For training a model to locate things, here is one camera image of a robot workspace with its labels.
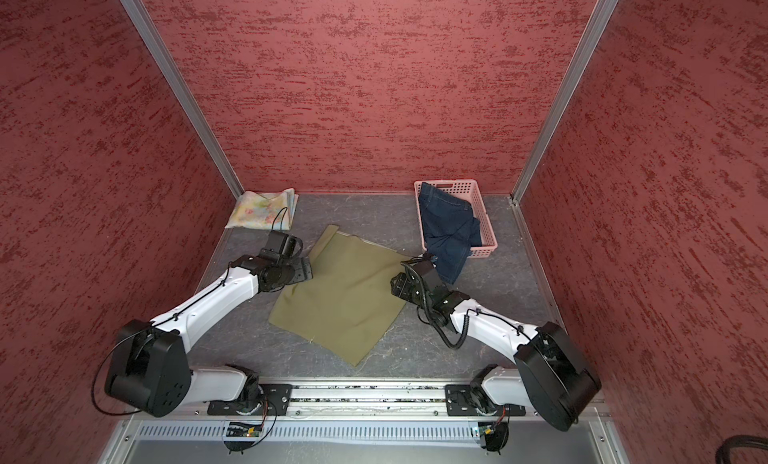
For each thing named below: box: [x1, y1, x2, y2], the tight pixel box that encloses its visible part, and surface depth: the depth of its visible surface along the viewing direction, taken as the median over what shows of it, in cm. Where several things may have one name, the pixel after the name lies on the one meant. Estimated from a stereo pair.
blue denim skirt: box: [418, 182, 483, 285], surface depth 111 cm
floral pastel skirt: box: [225, 188, 299, 230], surface depth 115 cm
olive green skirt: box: [268, 225, 408, 366], surface depth 92 cm
